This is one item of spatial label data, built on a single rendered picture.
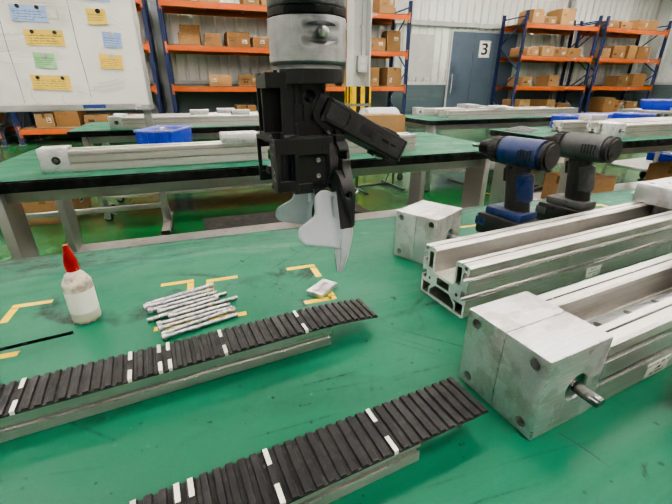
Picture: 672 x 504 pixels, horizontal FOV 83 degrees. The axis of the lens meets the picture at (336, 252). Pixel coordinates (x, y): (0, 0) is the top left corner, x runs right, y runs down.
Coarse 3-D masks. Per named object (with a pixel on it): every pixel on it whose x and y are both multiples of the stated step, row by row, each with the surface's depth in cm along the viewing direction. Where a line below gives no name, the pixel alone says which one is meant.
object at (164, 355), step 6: (168, 342) 45; (156, 348) 44; (162, 348) 45; (168, 348) 44; (156, 354) 44; (162, 354) 44; (168, 354) 43; (156, 360) 43; (162, 360) 43; (168, 360) 42; (174, 360) 43; (156, 366) 42; (162, 366) 42; (168, 366) 42; (174, 366) 42; (156, 372) 41; (162, 372) 41
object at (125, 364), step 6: (120, 354) 43; (132, 354) 43; (120, 360) 42; (126, 360) 43; (132, 360) 42; (120, 366) 42; (126, 366) 42; (132, 366) 42; (120, 372) 41; (126, 372) 41; (132, 372) 41; (114, 378) 40; (120, 378) 40; (126, 378) 40; (132, 378) 40; (114, 384) 39; (120, 384) 40
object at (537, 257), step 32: (544, 224) 69; (576, 224) 73; (608, 224) 77; (640, 224) 69; (448, 256) 60; (480, 256) 56; (512, 256) 56; (544, 256) 59; (576, 256) 63; (608, 256) 70; (640, 256) 73; (448, 288) 59; (480, 288) 55; (512, 288) 59; (544, 288) 63
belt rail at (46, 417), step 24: (312, 336) 49; (216, 360) 44; (240, 360) 46; (264, 360) 47; (144, 384) 41; (168, 384) 42; (192, 384) 44; (48, 408) 37; (72, 408) 39; (96, 408) 40; (0, 432) 36; (24, 432) 37
